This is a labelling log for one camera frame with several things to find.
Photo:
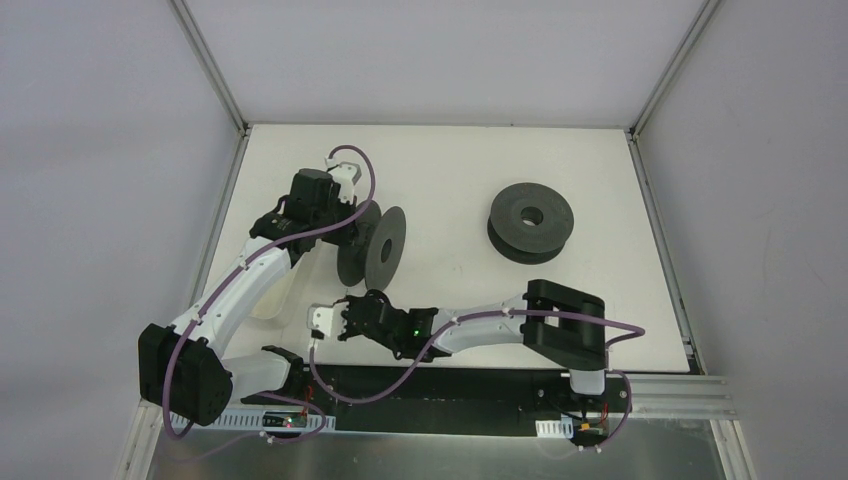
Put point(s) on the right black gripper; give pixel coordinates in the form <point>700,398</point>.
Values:
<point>351,316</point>

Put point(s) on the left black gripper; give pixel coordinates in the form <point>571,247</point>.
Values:
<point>341,232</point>

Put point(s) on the black spool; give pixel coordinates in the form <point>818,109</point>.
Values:
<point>374,253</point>
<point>529,223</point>

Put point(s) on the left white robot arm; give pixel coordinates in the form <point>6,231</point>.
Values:
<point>183,365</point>

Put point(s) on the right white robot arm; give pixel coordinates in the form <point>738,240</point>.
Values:
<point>550,319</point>

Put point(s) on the white plastic tray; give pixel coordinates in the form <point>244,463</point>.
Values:
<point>271,304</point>

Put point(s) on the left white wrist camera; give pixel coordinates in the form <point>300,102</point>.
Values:
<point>346,174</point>

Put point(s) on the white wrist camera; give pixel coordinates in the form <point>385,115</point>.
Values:
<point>324,322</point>
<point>346,174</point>

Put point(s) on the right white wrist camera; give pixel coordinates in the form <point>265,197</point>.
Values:
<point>324,322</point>

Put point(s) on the right white cable duct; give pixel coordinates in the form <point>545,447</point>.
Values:
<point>555,429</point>

